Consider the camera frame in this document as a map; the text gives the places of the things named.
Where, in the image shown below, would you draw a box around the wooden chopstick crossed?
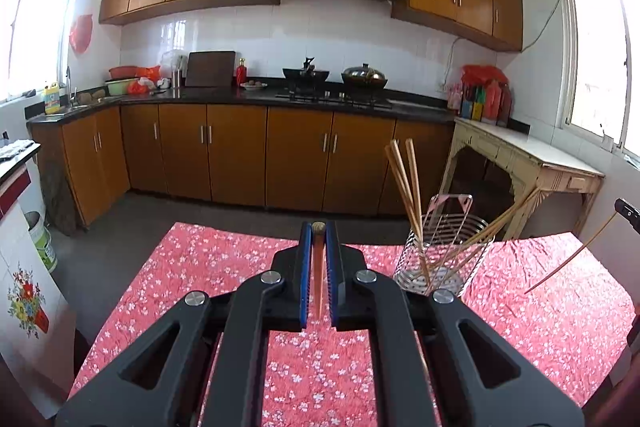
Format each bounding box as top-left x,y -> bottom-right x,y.
434,190 -> 544,283
524,211 -> 617,295

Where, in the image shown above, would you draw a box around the wooden chopstick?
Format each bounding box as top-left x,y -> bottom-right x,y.
429,186 -> 544,275
406,139 -> 431,289
383,145 -> 431,287
311,221 -> 326,321

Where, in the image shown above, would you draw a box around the wooden chopstick extra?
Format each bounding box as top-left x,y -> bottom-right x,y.
385,139 -> 431,295

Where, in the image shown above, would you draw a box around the cream wooden side table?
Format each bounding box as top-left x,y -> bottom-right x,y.
439,118 -> 604,239

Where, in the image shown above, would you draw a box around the pink floral tablecloth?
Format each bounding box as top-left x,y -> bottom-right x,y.
74,223 -> 634,426

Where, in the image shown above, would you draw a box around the white floral appliance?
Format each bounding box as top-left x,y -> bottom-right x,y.
1,204 -> 76,418

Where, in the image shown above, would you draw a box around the dark soy sauce jug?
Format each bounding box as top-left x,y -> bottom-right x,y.
497,83 -> 513,127

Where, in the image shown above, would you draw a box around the orange oil jug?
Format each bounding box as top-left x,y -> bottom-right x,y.
482,80 -> 502,124

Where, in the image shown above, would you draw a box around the white plastic bucket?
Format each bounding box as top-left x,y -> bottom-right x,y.
25,211 -> 58,273

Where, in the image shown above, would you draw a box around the red plastic bag on counter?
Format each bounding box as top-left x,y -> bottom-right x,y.
461,64 -> 509,87

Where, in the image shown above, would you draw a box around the lower wooden base cabinets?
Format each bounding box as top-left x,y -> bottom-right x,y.
28,102 -> 454,232

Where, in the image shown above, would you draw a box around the gas stove top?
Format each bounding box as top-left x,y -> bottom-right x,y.
274,91 -> 393,109

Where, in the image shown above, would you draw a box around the lidded dark wok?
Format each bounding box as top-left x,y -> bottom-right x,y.
341,63 -> 387,92

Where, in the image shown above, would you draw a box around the green basin with red bowl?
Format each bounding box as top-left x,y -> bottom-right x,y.
105,65 -> 160,96

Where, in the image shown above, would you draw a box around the yellow detergent bottle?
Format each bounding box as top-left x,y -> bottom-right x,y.
43,83 -> 61,115

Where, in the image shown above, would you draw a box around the dark wooden cutting board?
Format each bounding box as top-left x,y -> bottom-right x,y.
184,51 -> 235,88

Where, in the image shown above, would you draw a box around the red sauce bottle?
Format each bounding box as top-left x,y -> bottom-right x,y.
235,57 -> 247,87

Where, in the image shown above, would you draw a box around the black wok on stove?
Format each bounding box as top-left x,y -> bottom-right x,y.
282,57 -> 330,90

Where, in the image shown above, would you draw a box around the wire metal utensil holder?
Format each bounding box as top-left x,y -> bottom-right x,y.
423,194 -> 494,297

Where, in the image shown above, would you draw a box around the red plastic bag on wall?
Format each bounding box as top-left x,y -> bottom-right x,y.
70,14 -> 93,55

